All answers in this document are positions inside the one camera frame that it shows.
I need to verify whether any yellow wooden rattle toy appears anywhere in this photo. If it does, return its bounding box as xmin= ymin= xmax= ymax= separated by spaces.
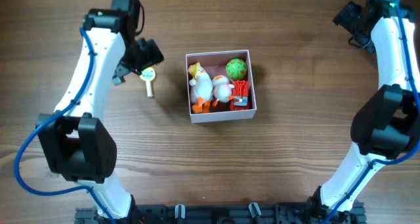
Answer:
xmin=139 ymin=67 xmax=156 ymax=98

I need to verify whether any white yellow plush duck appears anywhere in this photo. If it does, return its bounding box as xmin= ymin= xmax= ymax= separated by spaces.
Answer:
xmin=188 ymin=62 xmax=213 ymax=114

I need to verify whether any pink cardboard box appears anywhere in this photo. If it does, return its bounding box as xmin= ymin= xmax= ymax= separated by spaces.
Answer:
xmin=186 ymin=50 xmax=257 ymax=123

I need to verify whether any pink white duck figurine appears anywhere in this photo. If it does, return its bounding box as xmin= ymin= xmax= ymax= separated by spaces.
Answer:
xmin=212 ymin=75 xmax=235 ymax=107

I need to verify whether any green patterned ball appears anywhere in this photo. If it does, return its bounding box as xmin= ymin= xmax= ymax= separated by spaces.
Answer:
xmin=226 ymin=58 xmax=248 ymax=81

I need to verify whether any red toy fire truck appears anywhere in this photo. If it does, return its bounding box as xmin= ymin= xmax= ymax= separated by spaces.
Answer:
xmin=230 ymin=80 xmax=249 ymax=111

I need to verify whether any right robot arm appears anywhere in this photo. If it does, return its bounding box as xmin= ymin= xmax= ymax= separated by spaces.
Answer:
xmin=303 ymin=0 xmax=419 ymax=223

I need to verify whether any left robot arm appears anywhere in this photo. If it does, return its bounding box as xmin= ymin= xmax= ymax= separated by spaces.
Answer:
xmin=35 ymin=0 xmax=164 ymax=223

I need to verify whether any left blue cable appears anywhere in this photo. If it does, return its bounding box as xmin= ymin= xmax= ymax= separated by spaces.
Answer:
xmin=13 ymin=26 xmax=117 ymax=224

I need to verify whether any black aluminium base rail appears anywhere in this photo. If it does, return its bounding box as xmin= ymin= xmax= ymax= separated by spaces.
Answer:
xmin=74 ymin=202 xmax=367 ymax=224

